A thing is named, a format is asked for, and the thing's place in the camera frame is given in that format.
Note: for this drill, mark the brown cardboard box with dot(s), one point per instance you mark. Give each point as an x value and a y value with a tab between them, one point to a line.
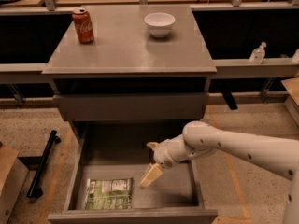
12	176

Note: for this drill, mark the grey metal rail frame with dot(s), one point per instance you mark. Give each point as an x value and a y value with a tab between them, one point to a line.
231	34

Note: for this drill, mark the white ceramic bowl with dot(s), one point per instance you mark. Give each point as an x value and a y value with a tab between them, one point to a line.
159	24

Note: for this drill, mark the open grey middle drawer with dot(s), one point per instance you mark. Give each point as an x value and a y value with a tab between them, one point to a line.
118	151

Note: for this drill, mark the clear sanitizer pump bottle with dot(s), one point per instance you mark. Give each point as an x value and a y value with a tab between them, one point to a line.
258	54

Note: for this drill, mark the red cola can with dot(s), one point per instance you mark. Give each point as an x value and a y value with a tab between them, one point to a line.
83	25

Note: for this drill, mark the wooden board at right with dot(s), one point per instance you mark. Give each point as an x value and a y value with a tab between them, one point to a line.
292	102

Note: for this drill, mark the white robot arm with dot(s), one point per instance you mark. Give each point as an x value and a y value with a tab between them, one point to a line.
277	155

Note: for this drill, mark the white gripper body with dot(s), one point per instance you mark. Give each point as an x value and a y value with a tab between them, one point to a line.
163	155

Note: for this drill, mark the green jalapeno chip bag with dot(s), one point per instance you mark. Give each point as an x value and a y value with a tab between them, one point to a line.
114	194

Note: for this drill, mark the black metal bar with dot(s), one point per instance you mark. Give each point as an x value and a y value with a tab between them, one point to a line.
35	191

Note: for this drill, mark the grey drawer cabinet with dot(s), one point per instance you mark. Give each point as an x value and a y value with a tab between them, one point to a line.
125	59

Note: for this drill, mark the closed grey top drawer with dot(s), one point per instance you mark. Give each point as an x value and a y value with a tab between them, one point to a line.
136	107

